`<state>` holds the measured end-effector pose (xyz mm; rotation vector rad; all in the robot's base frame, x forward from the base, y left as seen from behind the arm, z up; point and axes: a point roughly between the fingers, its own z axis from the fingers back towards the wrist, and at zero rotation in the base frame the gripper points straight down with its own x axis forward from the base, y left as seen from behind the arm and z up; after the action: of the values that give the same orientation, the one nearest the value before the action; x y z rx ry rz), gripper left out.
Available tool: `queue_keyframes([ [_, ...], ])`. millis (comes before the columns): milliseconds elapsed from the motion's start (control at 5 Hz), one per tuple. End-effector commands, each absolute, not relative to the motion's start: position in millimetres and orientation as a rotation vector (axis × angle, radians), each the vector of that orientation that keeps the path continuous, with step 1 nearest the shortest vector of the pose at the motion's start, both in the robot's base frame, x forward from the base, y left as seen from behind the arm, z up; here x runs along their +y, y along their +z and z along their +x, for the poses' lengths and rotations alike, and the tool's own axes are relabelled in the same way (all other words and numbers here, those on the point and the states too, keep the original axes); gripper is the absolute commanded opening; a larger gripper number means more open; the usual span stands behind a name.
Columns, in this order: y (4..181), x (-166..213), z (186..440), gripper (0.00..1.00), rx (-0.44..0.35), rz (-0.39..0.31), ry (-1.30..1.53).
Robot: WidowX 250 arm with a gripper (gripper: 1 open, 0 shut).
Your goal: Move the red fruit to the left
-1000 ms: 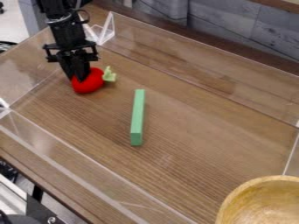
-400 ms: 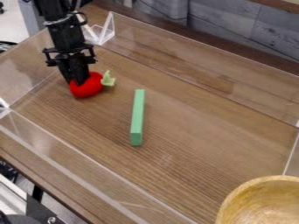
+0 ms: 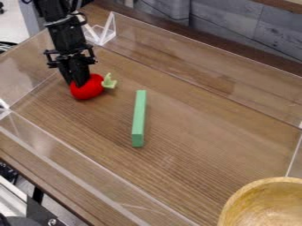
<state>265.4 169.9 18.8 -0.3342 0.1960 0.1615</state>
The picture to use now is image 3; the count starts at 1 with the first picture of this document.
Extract black device with cable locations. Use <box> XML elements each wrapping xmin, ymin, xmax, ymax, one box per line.
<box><xmin>0</xmin><ymin>199</ymin><xmax>68</xmax><ymax>226</ymax></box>

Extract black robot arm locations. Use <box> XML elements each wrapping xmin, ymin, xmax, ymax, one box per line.
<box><xmin>34</xmin><ymin>0</ymin><xmax>97</xmax><ymax>87</ymax></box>

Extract grey table leg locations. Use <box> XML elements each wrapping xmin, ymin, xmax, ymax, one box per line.
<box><xmin>18</xmin><ymin>0</ymin><xmax>46</xmax><ymax>36</ymax></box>

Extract wooden bowl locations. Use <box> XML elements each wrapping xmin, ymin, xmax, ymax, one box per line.
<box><xmin>217</xmin><ymin>177</ymin><xmax>302</xmax><ymax>226</ymax></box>

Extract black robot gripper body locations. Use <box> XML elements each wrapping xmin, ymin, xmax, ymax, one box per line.
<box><xmin>44</xmin><ymin>45</ymin><xmax>97</xmax><ymax>68</ymax></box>

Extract green rectangular block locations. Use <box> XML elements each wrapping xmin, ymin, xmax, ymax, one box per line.
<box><xmin>131</xmin><ymin>90</ymin><xmax>146</xmax><ymax>147</ymax></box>

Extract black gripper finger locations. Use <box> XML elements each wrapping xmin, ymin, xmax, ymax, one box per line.
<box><xmin>58</xmin><ymin>64</ymin><xmax>73</xmax><ymax>84</ymax></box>
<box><xmin>71</xmin><ymin>60</ymin><xmax>90</xmax><ymax>87</ymax></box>

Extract red plush fruit green leaves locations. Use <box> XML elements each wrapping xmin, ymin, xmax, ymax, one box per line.
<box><xmin>70</xmin><ymin>73</ymin><xmax>118</xmax><ymax>100</ymax></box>

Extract clear acrylic enclosure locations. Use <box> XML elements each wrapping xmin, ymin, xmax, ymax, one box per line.
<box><xmin>0</xmin><ymin>16</ymin><xmax>302</xmax><ymax>226</ymax></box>

